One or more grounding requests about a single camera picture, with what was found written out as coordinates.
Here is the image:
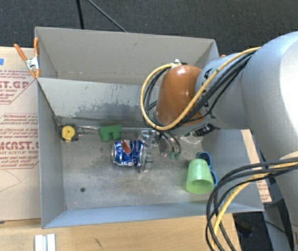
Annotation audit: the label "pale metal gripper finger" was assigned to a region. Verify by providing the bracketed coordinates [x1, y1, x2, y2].
[137, 129, 157, 147]
[139, 147, 154, 174]

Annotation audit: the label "blue crushed soda can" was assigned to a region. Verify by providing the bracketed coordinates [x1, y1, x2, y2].
[111, 139, 148, 168]

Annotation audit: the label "blue sunglasses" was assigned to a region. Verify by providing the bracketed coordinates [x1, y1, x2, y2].
[196, 151, 219, 187]

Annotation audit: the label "green notched block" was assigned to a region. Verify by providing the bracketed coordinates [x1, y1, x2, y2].
[97, 124, 124, 142]

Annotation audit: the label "light green plastic cup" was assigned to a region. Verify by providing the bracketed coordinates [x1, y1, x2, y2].
[185, 158, 215, 196]

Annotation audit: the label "grey metal bin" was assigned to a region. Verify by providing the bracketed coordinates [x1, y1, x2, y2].
[34, 26, 265, 230]

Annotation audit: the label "yellow tape measure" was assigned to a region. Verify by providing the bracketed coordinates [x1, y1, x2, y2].
[60, 123, 80, 143]

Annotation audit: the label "brown cardboard board, red print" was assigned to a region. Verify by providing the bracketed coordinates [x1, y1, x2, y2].
[0, 45, 273, 225]

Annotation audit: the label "black cylinder on white bracket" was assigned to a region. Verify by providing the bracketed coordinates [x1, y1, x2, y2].
[179, 123, 219, 144]

